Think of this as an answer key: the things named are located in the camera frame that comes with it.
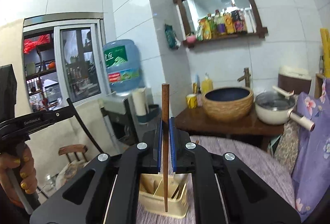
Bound brown wooden chopstick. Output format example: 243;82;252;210
162;84;170;212

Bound left hand yellow nails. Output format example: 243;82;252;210
1;143;40;214

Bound dark wooden counter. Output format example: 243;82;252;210
175;108;284;151

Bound yellow mug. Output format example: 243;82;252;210
186;94;198;109

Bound cream plastic utensil holder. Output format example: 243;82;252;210
139;174;189;219

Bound yellow soap dispenser bottle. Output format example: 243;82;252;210
201;73;213;94

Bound water dispenser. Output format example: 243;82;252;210
98;91;160;151

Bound woven basin sink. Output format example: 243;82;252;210
202;87;254;122

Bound wooden chair cat cushion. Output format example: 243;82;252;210
55;144;89;190

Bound blue water jug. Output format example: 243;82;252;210
103;39;141;93

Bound pink bowl on shelf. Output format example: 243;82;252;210
186;34;196;44

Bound purple striped tablecloth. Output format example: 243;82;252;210
137;132;301;223

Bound sliding window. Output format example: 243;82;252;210
23;13;110;111

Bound brass faucet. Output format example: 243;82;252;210
237;68;251;88

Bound amber sauce bottle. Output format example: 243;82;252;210
223;12;236;34

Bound purple label bottle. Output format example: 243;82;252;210
214;10;226;35

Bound dark soy sauce bottle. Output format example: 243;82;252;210
231;9;247;33

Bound rice cooker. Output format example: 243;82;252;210
277;66;312;95

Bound purple floral cloth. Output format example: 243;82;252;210
291;79;329;221

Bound wooden wall shelf frame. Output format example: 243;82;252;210
173;0;268;48

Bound green packet on wall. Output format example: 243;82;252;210
164;24;181;50

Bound cream pot with handle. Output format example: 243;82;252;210
255;91;315;132

